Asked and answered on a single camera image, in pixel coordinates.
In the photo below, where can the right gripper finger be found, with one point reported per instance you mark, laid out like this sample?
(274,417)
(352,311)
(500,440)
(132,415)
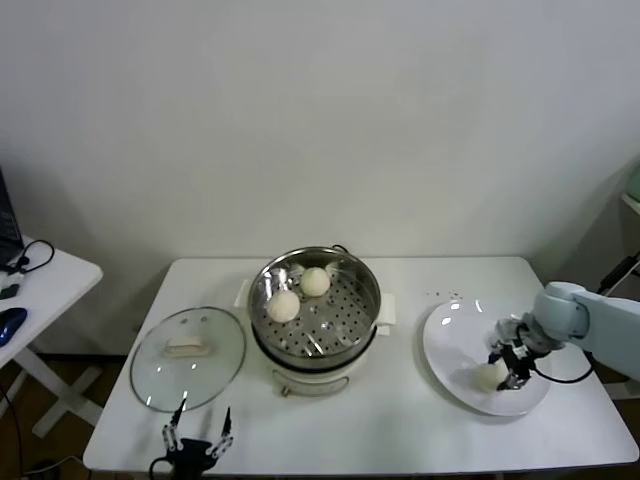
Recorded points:
(495,355)
(515,382)

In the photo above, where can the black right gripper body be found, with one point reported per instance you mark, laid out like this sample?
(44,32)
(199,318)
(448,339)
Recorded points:
(517,350)

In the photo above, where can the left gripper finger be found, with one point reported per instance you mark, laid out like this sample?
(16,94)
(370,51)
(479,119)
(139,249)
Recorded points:
(170,432)
(226,432)

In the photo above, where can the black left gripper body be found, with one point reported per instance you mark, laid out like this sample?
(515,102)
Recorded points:
(187,455)

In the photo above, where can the white steamed baozi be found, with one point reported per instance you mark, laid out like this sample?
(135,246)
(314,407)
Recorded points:
(487,379)
(315,282)
(283,306)

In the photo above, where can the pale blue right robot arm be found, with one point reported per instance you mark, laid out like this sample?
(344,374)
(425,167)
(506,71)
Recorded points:
(600,320)

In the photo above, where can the perforated steel steamer basket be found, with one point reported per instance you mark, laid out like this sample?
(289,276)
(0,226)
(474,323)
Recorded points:
(320,330)

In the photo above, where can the large white plate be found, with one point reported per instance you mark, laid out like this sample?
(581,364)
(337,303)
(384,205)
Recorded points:
(455,340)

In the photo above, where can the white electric cooking pot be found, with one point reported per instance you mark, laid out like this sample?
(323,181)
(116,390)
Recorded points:
(310,380)

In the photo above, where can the white furniture base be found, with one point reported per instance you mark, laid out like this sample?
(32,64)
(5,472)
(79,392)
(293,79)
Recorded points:
(625,387)

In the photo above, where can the dark power adapter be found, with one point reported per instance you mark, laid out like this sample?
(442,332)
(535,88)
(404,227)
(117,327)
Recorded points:
(615,273)

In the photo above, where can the white folding side table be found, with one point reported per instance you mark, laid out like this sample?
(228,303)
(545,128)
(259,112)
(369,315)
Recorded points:
(55,295)

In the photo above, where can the white shelf board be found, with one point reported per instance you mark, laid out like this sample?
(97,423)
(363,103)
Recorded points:
(631,201)

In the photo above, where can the blue computer mouse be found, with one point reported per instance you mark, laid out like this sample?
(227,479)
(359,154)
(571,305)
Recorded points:
(11,322)

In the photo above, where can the pale green box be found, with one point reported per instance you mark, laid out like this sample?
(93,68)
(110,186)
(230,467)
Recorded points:
(635,182)

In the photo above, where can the small black plug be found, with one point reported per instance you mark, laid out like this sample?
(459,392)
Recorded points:
(10,290)

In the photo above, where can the dark laptop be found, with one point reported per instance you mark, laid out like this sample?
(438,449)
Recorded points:
(7,225)

